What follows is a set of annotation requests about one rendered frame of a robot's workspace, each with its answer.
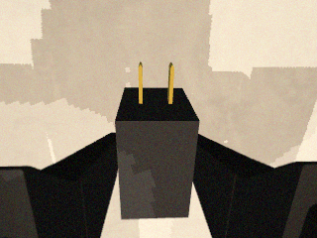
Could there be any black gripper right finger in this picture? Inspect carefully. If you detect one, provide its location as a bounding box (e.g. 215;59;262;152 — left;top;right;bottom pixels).
193;134;317;238

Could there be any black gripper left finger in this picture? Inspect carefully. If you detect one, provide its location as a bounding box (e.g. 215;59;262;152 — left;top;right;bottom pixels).
0;132;118;238

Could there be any black two-prong plug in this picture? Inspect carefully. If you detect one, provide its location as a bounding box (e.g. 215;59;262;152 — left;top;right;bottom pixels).
115;62;200;220

